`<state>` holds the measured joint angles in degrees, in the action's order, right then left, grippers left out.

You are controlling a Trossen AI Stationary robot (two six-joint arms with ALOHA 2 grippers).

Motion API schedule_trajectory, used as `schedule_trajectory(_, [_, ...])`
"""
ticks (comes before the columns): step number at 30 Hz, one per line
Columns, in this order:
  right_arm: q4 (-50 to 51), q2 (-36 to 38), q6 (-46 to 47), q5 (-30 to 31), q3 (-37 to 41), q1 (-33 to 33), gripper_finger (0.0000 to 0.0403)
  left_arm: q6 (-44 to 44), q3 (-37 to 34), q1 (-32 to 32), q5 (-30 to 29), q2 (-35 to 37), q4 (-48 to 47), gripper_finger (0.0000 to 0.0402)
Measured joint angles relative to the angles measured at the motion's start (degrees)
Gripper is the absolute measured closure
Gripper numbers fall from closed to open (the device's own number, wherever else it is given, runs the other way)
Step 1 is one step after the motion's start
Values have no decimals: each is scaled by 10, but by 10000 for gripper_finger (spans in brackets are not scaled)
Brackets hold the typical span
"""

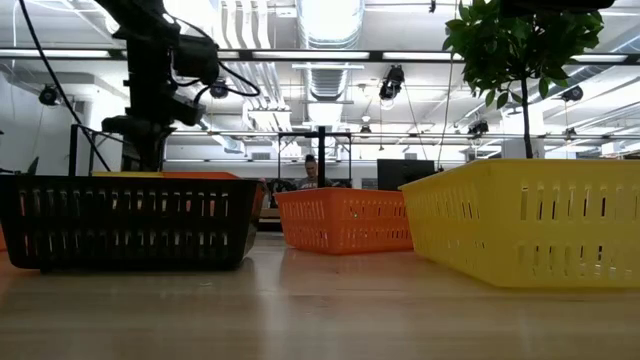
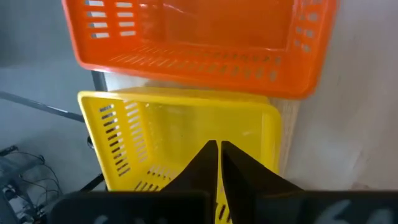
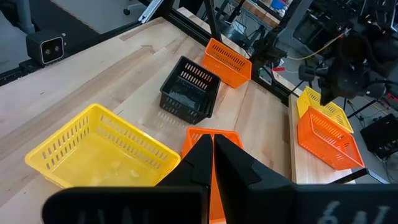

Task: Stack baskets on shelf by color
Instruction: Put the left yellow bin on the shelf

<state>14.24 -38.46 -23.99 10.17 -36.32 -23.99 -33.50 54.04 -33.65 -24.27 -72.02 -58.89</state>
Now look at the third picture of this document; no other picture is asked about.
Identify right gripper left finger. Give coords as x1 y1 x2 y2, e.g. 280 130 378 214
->
42 133 214 224

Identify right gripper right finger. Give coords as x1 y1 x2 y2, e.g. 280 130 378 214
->
213 133 398 224

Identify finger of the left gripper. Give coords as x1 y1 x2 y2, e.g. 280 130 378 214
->
318 79 338 107

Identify yellow plastic basket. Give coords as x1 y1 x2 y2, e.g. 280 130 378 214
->
24 103 182 190
295 85 354 134

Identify orange plastic basket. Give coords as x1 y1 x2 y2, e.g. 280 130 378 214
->
297 106 366 171
201 37 253 89
181 126 245 224

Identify black equipment box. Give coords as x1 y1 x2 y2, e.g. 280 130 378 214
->
359 113 398 160

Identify black plastic basket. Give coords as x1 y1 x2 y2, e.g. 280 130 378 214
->
159 55 222 126

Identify silver aluminium extrusion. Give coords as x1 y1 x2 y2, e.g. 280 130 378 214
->
137 0 165 25

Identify office chair wheel base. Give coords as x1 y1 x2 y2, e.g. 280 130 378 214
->
123 2 147 16

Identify yellow cable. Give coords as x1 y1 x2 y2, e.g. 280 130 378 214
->
285 28 353 62

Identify small black depth camera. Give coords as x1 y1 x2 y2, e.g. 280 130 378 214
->
25 29 67 67

